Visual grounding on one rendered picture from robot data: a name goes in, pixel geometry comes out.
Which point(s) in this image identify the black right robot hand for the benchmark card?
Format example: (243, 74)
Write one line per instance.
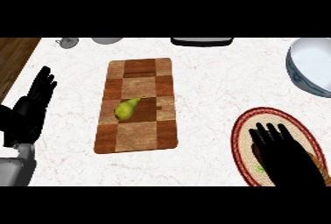
(290, 159)

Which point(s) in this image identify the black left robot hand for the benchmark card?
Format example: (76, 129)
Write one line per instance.
(28, 110)

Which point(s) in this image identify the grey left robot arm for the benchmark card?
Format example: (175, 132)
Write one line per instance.
(17, 166)

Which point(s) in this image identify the oval red-rimmed woven placemat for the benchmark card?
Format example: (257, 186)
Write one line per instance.
(246, 140)

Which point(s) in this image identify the white bowl with blue pattern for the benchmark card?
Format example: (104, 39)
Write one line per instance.
(311, 67)

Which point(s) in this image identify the green pear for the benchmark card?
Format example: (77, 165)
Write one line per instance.
(126, 109)

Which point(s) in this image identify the small grey cup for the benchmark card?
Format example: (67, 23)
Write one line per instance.
(67, 42)

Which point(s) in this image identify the checkered wooden cutting board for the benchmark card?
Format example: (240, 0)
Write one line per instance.
(136, 105)

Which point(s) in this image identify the grey round dish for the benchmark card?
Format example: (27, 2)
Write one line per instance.
(107, 40)

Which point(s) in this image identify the black and white appliance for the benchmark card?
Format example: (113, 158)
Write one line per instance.
(201, 41)

